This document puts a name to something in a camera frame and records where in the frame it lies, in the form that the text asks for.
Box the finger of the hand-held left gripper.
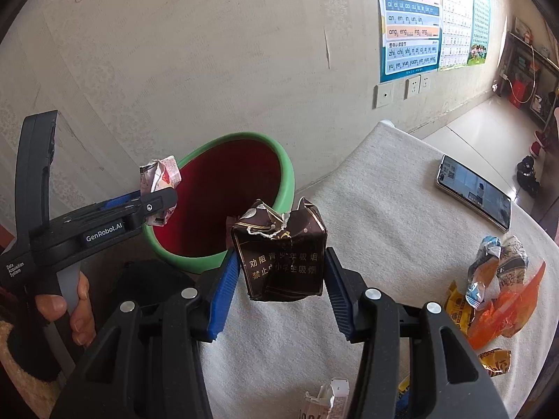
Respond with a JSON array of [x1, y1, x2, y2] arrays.
[[128, 187, 179, 228], [102, 192, 143, 211]]

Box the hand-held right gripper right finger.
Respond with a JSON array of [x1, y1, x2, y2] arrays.
[[323, 248, 509, 419]]

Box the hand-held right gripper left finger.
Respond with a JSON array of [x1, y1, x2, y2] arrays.
[[50, 249, 240, 419]]

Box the white red wrapper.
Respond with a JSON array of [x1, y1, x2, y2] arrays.
[[139, 155, 182, 228]]

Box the brown cigarette pack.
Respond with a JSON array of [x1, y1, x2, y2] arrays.
[[227, 198, 328, 303]]

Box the red bucket with green rim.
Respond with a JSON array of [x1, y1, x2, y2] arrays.
[[142, 132, 297, 275]]

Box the white snack box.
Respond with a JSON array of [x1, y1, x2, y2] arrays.
[[299, 379, 351, 419]]

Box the patterned paper cup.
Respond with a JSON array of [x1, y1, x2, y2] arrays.
[[498, 236, 530, 292]]

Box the person's left hand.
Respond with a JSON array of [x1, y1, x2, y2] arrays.
[[34, 271, 97, 346]]

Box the white cloth covered table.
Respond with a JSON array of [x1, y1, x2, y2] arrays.
[[198, 120, 559, 419]]

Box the yellow snack wrapper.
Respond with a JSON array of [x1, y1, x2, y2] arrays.
[[444, 281, 478, 329]]

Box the blue white crumpled carton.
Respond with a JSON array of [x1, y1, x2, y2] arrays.
[[465, 236, 503, 307]]

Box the gold candy wrapper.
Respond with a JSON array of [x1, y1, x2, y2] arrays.
[[478, 348, 511, 378]]

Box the smartphone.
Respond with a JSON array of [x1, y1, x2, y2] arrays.
[[436, 154, 513, 232]]

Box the orange plastic wrapper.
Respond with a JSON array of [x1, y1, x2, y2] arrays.
[[467, 261, 546, 351]]

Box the black shoes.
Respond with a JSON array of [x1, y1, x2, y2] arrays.
[[516, 156, 543, 198]]

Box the red slippers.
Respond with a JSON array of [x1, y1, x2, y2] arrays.
[[530, 130, 552, 156]]

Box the red bag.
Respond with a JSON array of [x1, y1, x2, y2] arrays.
[[509, 79, 532, 106]]

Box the metal storage shelf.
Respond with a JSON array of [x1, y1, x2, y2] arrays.
[[498, 17, 559, 132]]

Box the white wall socket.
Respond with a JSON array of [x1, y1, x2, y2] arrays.
[[375, 83, 394, 110], [406, 74, 431, 99]]

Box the blue bordered letter wall poster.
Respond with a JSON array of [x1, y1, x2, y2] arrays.
[[375, 0, 443, 84]]

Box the white chart wall poster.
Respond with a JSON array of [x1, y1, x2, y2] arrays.
[[438, 0, 475, 73]]

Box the blue grid wall poster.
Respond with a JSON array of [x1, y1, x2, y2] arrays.
[[467, 0, 491, 66]]

